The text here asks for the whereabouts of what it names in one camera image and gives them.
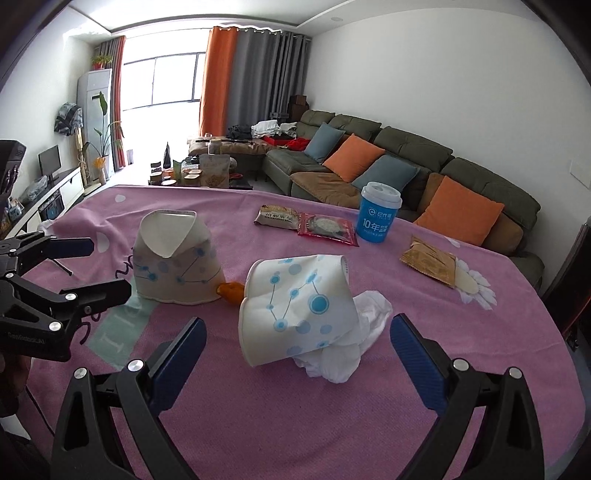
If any glass top coffee table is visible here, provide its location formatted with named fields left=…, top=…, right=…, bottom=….
left=148, top=175, right=254, bottom=191

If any cluster of food jars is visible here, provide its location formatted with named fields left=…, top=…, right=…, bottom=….
left=150, top=159, right=204, bottom=188

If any crushed blue-dotted paper cup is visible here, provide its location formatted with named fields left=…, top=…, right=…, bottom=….
left=133, top=209, right=226, bottom=306
left=238, top=253, right=360, bottom=368

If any black cabinet appliance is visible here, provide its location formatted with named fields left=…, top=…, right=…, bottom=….
left=38, top=191, right=64, bottom=221

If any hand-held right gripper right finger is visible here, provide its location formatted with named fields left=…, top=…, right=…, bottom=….
left=390, top=314, right=546, bottom=480

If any beige snack packet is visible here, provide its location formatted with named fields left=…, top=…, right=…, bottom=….
left=253, top=205, right=302, bottom=230

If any blue sofa cushion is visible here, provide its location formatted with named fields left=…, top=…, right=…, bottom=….
left=304, top=123, right=346, bottom=163
left=352, top=154, right=421, bottom=192

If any large window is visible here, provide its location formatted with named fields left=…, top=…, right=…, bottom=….
left=121, top=51, right=206, bottom=139

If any brown kraft sachet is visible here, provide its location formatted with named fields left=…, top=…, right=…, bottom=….
left=399, top=235, right=459, bottom=289

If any olive green sectional sofa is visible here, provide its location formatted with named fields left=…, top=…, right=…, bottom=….
left=263, top=109, right=546, bottom=296

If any grey and orange curtain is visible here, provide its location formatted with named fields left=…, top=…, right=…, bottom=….
left=92, top=36, right=127, bottom=169

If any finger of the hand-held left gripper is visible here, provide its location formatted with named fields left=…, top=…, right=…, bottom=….
left=0, top=276, right=132, bottom=334
left=0, top=232, right=95, bottom=278

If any tall green houseplant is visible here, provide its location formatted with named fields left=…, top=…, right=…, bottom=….
left=85, top=91, right=126, bottom=183

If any red snack packet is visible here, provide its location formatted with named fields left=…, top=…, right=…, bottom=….
left=297, top=211, right=360, bottom=248

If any red cloth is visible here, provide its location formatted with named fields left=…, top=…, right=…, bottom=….
left=270, top=136, right=310, bottom=151

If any brown sofa seat pad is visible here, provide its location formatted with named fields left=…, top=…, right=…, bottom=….
left=292, top=171, right=365, bottom=197

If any white tissue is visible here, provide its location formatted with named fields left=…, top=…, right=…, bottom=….
left=293, top=290, right=394, bottom=385

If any cloth-covered standing fan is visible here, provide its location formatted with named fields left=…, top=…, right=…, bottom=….
left=54, top=102, right=89, bottom=185

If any white clothes pile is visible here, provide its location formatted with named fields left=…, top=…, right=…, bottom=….
left=252, top=119, right=296, bottom=138

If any clear plastic container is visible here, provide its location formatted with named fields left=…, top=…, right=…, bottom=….
left=25, top=175, right=49, bottom=200

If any brown cardboard box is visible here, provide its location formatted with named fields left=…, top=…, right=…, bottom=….
left=287, top=95, right=309, bottom=121

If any pink floral blanket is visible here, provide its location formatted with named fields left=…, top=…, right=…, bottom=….
left=18, top=185, right=580, bottom=480

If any black monitor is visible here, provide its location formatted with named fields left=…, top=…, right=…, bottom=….
left=38, top=145, right=62, bottom=181

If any white standing air conditioner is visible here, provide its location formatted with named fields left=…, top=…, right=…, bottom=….
left=76, top=68, right=113, bottom=183

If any blue paper cup white lid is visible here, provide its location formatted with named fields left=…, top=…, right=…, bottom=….
left=355, top=181, right=403, bottom=244

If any orange sofa cushion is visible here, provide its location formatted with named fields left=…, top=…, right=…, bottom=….
left=414, top=175, right=505, bottom=247
left=322, top=134, right=386, bottom=183

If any brown padded bench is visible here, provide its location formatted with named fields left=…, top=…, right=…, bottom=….
left=188, top=138, right=269, bottom=160

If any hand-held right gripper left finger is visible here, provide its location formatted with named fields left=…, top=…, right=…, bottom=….
left=51, top=318, right=207, bottom=480

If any white TV cabinet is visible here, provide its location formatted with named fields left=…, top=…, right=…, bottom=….
left=0, top=166, right=85, bottom=241

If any orange peel piece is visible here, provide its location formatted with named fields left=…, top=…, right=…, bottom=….
left=216, top=282, right=246, bottom=306

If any kraft snack bag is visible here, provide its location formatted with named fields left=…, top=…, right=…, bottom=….
left=198, top=154, right=232, bottom=189

